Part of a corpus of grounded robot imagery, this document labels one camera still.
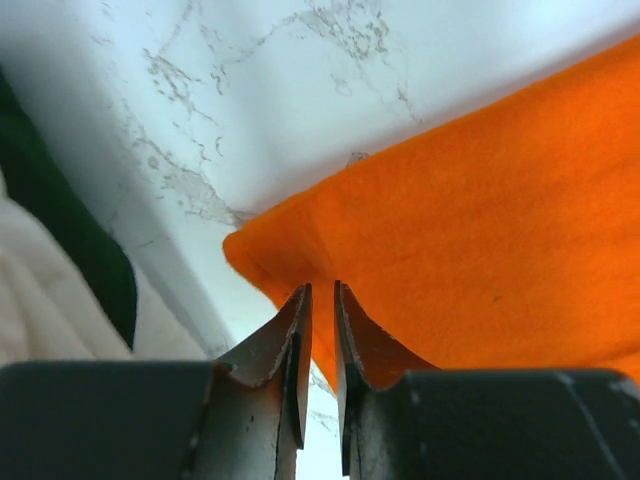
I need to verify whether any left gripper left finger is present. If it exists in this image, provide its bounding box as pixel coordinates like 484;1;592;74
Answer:
1;285;312;479

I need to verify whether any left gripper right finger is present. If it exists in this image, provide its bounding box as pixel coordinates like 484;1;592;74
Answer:
334;282;639;479

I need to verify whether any orange t shirt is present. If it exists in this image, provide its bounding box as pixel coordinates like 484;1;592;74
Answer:
223;38;639;384

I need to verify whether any folded white t shirt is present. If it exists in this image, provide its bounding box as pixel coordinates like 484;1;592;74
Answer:
1;192;206;365

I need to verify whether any dark green folded cloth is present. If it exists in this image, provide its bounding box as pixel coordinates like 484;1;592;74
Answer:
1;78;137;347

